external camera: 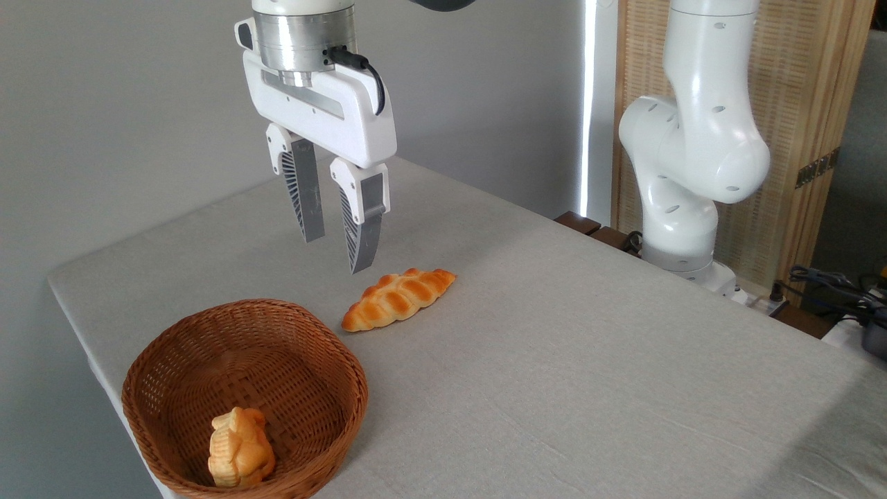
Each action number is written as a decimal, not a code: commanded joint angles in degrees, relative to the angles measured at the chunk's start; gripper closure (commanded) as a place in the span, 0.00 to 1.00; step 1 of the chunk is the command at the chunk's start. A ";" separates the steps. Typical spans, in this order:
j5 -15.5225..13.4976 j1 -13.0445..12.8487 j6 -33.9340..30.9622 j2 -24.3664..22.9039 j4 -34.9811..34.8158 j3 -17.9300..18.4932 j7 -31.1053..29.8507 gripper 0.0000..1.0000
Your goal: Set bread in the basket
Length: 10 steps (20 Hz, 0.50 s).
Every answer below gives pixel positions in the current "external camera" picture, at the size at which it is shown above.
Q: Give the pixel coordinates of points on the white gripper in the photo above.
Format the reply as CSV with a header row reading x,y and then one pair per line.
x,y
346,118

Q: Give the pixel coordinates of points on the long braided bread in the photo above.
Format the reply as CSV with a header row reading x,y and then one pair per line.
x,y
398,298

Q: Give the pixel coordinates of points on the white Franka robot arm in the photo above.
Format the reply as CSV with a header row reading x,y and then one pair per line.
x,y
700,138

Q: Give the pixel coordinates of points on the brown wicker basket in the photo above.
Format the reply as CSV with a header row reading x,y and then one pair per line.
x,y
305,388

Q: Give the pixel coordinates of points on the small pale bread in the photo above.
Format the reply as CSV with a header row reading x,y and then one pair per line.
x,y
239,450

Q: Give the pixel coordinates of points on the grey tablecloth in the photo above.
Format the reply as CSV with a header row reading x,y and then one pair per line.
x,y
554,360

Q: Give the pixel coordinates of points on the white power strip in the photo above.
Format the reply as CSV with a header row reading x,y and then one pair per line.
x,y
759,301

